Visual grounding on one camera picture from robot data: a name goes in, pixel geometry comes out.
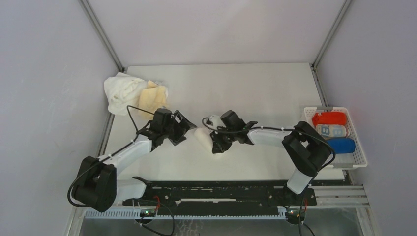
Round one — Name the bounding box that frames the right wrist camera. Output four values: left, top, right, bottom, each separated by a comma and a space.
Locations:
207, 110, 246, 131

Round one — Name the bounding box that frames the white plastic basket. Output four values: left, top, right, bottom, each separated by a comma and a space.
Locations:
303, 107, 368, 170

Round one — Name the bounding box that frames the yellow towel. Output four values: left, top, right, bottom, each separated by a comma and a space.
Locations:
138, 81, 168, 113

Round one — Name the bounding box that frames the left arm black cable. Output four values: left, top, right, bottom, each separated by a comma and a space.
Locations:
67, 105, 155, 208

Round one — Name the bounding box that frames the cream towel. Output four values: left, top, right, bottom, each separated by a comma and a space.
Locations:
194, 127, 223, 155

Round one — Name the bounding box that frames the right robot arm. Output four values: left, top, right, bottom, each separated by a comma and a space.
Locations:
205, 121, 336, 205

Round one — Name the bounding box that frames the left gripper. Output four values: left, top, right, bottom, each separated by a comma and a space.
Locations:
162, 111, 196, 146

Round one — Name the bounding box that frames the red rolled towel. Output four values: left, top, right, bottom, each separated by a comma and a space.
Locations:
311, 112, 347, 126

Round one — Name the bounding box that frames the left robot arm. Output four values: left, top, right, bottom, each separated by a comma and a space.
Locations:
67, 109, 196, 212

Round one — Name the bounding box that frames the blue towel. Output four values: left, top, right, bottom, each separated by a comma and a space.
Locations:
327, 138, 356, 154

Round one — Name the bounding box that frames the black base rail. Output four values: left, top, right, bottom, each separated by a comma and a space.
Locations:
122, 180, 317, 217

